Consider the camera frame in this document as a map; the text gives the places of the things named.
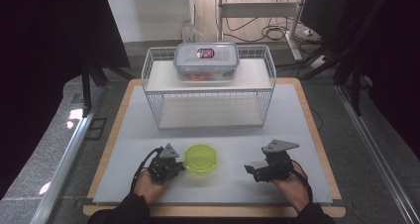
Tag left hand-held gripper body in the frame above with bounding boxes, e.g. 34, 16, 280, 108
147, 143, 180, 184

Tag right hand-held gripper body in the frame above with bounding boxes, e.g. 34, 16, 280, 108
260, 139, 300, 182

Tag yellow-green bowl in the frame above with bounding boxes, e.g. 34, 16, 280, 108
183, 143, 219, 176

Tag white wire rack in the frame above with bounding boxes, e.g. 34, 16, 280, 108
141, 45, 277, 130

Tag clear food box blue-rimmed lid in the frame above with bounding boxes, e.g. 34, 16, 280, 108
172, 42, 241, 83

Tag person's left hand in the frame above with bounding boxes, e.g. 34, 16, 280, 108
134, 168, 173, 205

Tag person's right hand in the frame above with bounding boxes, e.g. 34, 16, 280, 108
270, 167, 313, 214

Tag pale grey table mat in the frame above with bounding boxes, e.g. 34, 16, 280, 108
92, 83, 334, 205

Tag wooden table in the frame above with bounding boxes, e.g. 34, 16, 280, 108
82, 77, 348, 218

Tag white power strip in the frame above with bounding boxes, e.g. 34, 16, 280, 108
309, 54, 329, 70

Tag black metal stand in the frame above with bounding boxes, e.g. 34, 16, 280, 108
79, 45, 135, 118
298, 0, 390, 117

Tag clear plastic bag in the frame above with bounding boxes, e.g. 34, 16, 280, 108
180, 18, 205, 44

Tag black curtain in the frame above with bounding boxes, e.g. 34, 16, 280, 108
298, 0, 420, 153
0, 0, 132, 198

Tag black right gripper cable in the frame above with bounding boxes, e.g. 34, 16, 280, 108
290, 159, 314, 202

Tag aluminium floor rail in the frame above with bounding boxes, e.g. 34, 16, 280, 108
29, 84, 107, 224
333, 83, 420, 224

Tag black floor cables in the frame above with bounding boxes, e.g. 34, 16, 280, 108
224, 17, 322, 44

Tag white metal desk frame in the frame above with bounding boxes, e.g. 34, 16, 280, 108
216, 0, 310, 61

